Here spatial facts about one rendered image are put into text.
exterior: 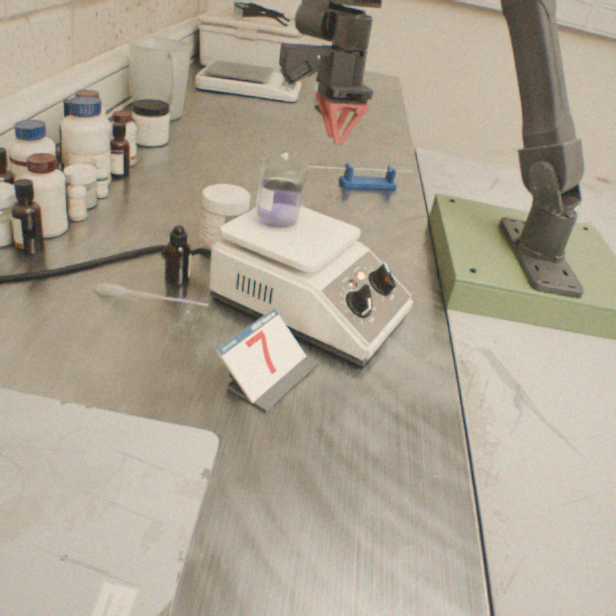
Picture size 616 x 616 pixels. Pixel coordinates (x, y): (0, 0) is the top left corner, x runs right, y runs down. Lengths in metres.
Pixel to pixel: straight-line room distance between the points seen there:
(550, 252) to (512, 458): 0.33
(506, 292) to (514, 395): 0.15
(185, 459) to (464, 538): 0.23
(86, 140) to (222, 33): 0.94
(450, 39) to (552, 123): 1.35
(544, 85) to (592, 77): 1.46
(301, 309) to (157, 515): 0.26
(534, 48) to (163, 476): 0.63
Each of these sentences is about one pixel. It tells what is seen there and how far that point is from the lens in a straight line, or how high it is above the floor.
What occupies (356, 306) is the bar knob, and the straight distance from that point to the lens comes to 0.60.
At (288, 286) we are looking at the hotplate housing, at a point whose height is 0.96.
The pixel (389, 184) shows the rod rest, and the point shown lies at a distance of 1.05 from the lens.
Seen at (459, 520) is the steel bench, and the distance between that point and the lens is 0.50.
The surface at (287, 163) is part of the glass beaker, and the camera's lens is 0.66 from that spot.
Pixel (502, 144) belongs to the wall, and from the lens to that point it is 2.22.
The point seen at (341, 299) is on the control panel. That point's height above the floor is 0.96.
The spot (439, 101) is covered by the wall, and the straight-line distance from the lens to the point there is 2.14.
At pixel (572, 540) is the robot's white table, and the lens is 0.54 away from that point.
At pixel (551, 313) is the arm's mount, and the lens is 0.77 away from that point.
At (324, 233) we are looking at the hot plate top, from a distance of 0.65.
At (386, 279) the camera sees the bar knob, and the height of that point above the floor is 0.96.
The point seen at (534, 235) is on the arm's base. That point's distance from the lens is 0.81.
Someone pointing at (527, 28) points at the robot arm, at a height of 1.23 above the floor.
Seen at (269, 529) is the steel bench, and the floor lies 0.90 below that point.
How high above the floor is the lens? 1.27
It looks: 33 degrees down
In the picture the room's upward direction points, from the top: 10 degrees clockwise
